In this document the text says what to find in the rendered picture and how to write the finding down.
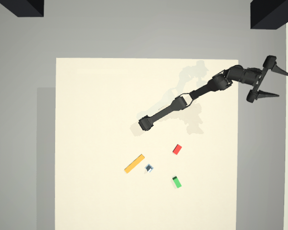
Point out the green rectangular block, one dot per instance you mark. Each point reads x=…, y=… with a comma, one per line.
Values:
x=177, y=182

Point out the red rectangular block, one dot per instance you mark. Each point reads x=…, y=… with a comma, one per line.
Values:
x=177, y=149

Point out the yellow bar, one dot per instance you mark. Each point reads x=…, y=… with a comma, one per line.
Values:
x=134, y=163

